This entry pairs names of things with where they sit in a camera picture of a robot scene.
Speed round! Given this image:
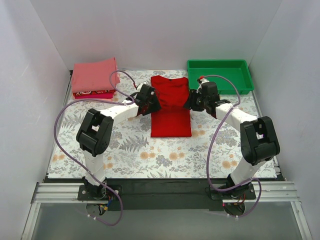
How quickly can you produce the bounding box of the red patterned folded shirt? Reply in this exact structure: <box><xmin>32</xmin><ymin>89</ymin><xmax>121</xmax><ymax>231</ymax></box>
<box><xmin>71</xmin><ymin>89</ymin><xmax>116</xmax><ymax>100</ymax></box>

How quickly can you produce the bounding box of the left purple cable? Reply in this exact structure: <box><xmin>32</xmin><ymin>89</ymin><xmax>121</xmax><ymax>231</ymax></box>
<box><xmin>54</xmin><ymin>70</ymin><xmax>139</xmax><ymax>227</ymax></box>

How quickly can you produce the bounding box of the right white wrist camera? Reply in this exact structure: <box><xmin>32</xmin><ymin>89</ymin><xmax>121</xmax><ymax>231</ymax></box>
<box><xmin>197</xmin><ymin>75</ymin><xmax>209</xmax><ymax>88</ymax></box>

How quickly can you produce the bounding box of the pink folded shirt on top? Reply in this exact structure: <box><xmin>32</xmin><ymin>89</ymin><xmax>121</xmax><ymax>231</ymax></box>
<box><xmin>71</xmin><ymin>57</ymin><xmax>120</xmax><ymax>94</ymax></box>

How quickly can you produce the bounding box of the aluminium frame rail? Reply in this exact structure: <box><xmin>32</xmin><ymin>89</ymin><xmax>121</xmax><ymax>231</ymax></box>
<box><xmin>21</xmin><ymin>181</ymin><xmax>312</xmax><ymax>240</ymax></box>

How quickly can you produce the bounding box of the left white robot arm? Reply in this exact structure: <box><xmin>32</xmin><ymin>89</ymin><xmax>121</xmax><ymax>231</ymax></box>
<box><xmin>76</xmin><ymin>83</ymin><xmax>161</xmax><ymax>200</ymax></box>

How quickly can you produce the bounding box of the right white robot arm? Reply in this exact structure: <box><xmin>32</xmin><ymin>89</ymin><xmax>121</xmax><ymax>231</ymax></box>
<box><xmin>184</xmin><ymin>78</ymin><xmax>280</xmax><ymax>199</ymax></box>

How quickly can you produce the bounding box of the green plastic tray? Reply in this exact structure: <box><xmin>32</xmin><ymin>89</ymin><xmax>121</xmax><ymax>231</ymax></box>
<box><xmin>187</xmin><ymin>59</ymin><xmax>254</xmax><ymax>95</ymax></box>

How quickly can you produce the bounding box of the red t shirt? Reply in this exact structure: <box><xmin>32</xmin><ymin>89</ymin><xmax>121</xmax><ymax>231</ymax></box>
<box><xmin>150</xmin><ymin>75</ymin><xmax>192</xmax><ymax>138</ymax></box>

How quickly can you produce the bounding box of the purple cable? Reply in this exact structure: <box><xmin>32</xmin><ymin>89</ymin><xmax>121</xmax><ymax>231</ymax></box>
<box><xmin>54</xmin><ymin>70</ymin><xmax>139</xmax><ymax>227</ymax></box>
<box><xmin>206</xmin><ymin>74</ymin><xmax>263</xmax><ymax>219</ymax></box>

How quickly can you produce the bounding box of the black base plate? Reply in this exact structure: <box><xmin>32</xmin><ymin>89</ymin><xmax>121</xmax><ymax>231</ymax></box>
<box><xmin>77</xmin><ymin>177</ymin><xmax>257</xmax><ymax>212</ymax></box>

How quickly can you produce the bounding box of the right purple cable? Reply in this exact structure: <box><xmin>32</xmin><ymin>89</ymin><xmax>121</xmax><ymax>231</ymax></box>
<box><xmin>206</xmin><ymin>74</ymin><xmax>263</xmax><ymax>219</ymax></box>

